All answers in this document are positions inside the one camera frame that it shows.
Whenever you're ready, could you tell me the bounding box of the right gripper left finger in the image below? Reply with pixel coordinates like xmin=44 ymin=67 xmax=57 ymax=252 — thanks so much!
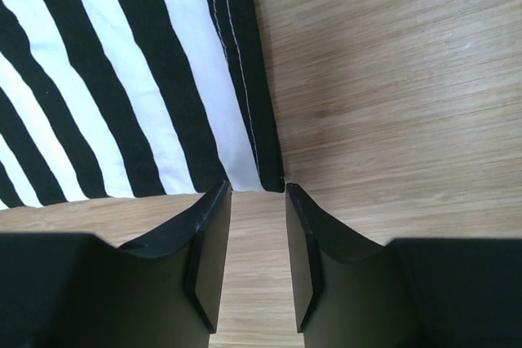
xmin=1 ymin=183 xmax=232 ymax=347

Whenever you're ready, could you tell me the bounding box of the black white striped tank top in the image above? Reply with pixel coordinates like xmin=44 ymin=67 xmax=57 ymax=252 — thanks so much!
xmin=1 ymin=0 xmax=285 ymax=209

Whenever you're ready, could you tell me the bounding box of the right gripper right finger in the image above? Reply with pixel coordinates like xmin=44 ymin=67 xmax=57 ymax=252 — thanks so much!
xmin=285 ymin=183 xmax=521 ymax=347

